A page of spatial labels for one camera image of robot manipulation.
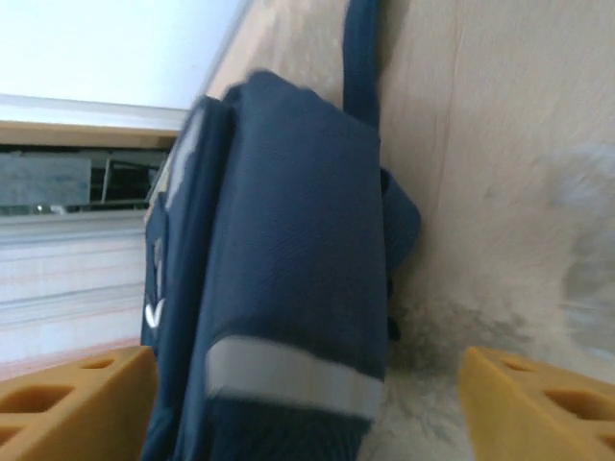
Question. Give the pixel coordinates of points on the navy blue backpack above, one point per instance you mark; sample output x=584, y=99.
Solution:
x=298, y=216

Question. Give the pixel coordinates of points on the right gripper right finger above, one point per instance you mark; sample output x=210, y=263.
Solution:
x=499, y=413

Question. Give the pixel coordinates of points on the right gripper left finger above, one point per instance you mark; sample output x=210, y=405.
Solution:
x=115, y=408

